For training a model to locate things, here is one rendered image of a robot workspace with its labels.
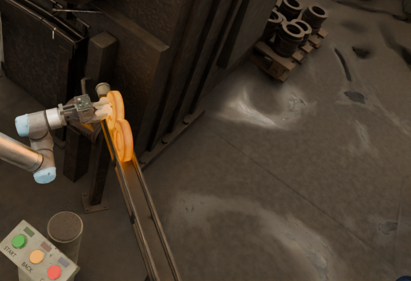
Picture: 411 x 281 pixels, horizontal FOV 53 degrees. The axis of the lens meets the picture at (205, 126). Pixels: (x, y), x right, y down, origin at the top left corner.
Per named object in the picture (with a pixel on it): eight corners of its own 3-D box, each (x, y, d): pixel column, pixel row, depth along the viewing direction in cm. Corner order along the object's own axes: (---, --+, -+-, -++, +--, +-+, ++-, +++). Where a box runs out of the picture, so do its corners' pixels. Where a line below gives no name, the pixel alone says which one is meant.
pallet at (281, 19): (165, 1, 347) (178, -49, 315) (218, -24, 401) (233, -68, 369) (282, 83, 322) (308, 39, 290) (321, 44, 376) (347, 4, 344)
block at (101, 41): (99, 69, 194) (106, 28, 177) (112, 79, 193) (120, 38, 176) (83, 79, 187) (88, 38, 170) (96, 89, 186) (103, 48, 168)
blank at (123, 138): (124, 110, 152) (115, 111, 151) (136, 140, 143) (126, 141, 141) (119, 139, 163) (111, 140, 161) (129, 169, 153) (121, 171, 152)
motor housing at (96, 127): (74, 158, 225) (82, 89, 186) (104, 182, 221) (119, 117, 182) (55, 172, 216) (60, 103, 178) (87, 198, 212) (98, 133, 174)
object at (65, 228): (60, 261, 188) (65, 204, 151) (79, 278, 186) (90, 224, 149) (38, 281, 180) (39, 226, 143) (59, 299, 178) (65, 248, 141)
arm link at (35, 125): (19, 125, 155) (12, 112, 148) (49, 119, 158) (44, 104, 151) (22, 142, 151) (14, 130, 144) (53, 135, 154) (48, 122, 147)
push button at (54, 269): (55, 262, 129) (54, 262, 128) (64, 271, 128) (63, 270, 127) (45, 273, 128) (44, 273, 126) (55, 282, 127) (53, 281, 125)
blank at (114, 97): (117, 82, 161) (108, 82, 160) (127, 109, 152) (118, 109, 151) (111, 111, 172) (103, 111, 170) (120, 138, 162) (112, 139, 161)
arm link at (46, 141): (35, 164, 159) (27, 149, 150) (33, 140, 164) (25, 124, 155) (57, 159, 160) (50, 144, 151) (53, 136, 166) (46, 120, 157)
